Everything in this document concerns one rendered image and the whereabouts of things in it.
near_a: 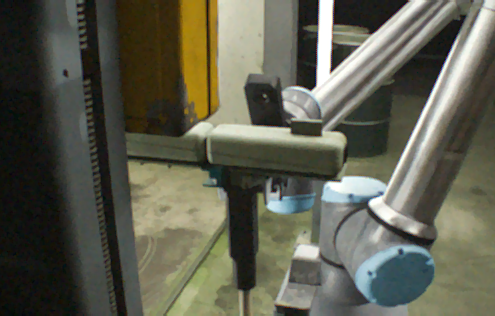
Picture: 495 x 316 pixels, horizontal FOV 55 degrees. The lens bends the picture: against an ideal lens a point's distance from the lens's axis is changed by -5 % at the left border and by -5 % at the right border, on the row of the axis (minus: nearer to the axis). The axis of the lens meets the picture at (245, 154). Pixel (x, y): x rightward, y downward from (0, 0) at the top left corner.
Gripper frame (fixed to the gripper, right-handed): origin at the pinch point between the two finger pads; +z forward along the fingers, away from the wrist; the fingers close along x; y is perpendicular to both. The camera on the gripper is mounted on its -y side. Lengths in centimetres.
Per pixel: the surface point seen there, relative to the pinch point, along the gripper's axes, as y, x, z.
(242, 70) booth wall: 42, 80, -260
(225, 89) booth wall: 55, 92, -260
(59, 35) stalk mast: -20.3, -4.2, 34.4
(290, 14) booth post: 5, 49, -261
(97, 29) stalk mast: -20.2, -4.2, 31.6
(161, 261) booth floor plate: 110, 84, -135
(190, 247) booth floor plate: 111, 75, -152
